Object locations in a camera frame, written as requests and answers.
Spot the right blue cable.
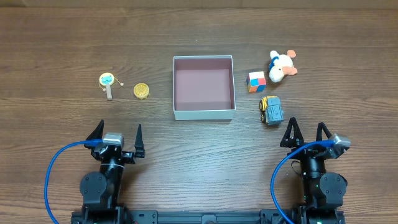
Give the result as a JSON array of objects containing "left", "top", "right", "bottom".
[{"left": 270, "top": 139, "right": 336, "bottom": 224}]

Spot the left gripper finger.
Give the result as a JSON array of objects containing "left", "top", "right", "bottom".
[
  {"left": 84, "top": 119, "right": 104, "bottom": 149},
  {"left": 134, "top": 124, "right": 146, "bottom": 158}
]

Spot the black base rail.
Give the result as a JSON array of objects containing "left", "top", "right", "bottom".
[{"left": 70, "top": 209, "right": 346, "bottom": 224}]

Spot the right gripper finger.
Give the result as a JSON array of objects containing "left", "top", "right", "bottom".
[
  {"left": 280, "top": 117, "right": 305, "bottom": 148},
  {"left": 316, "top": 122, "right": 332, "bottom": 141}
]

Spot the yellow round gear toy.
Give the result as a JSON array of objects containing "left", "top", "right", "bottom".
[{"left": 134, "top": 83, "right": 150, "bottom": 100}]

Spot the yellow grey toy truck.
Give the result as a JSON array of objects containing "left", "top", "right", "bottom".
[{"left": 259, "top": 96, "right": 284, "bottom": 126}]

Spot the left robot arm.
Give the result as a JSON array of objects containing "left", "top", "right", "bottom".
[{"left": 71, "top": 120, "right": 146, "bottom": 224}]

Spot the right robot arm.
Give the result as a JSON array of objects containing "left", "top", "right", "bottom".
[{"left": 279, "top": 118, "right": 351, "bottom": 223}]

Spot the left blue cable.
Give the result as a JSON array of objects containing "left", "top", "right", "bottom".
[{"left": 44, "top": 139, "right": 103, "bottom": 224}]

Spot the multicoloured puzzle cube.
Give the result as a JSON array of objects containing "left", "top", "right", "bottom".
[{"left": 246, "top": 71, "right": 266, "bottom": 93}]

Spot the small wooden rattle drum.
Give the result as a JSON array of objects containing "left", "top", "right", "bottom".
[{"left": 98, "top": 72, "right": 124, "bottom": 101}]

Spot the white square cardboard box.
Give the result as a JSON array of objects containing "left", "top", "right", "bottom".
[{"left": 173, "top": 55, "right": 236, "bottom": 121}]

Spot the white plush duck toy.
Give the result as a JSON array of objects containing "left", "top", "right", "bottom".
[{"left": 269, "top": 50, "right": 298, "bottom": 83}]

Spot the blue cable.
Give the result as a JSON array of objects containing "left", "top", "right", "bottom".
[
  {"left": 44, "top": 139, "right": 103, "bottom": 224},
  {"left": 270, "top": 139, "right": 336, "bottom": 224}
]

